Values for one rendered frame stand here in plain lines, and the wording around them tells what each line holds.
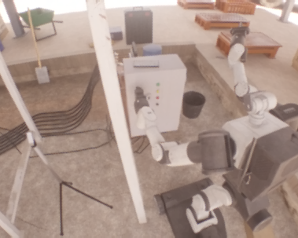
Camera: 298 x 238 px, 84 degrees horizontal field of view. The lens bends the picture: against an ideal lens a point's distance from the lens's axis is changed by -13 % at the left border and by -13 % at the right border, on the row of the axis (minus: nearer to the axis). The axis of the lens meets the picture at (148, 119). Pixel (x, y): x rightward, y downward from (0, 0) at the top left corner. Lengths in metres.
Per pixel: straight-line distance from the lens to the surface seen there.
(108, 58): 0.82
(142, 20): 3.73
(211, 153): 0.65
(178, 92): 1.37
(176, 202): 1.82
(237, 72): 1.15
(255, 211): 0.98
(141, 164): 2.20
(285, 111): 0.94
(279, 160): 0.67
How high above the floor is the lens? 1.88
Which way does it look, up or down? 45 degrees down
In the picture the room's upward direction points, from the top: straight up
